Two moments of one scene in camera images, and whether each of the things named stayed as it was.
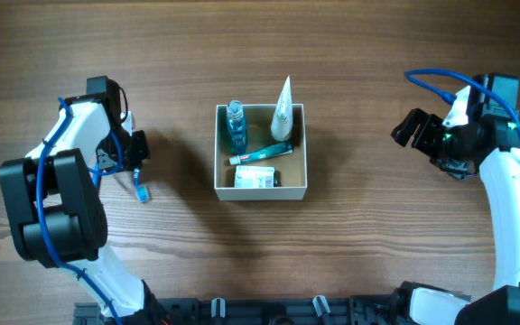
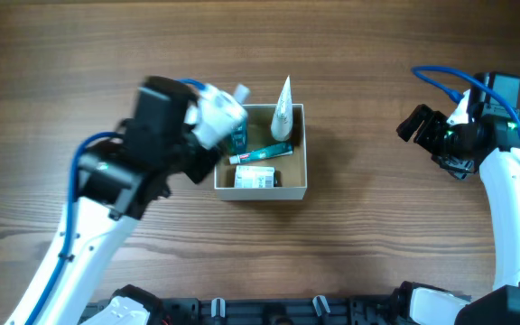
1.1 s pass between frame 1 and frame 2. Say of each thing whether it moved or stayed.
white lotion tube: stayed
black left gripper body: moved
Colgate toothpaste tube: stayed
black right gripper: stayed
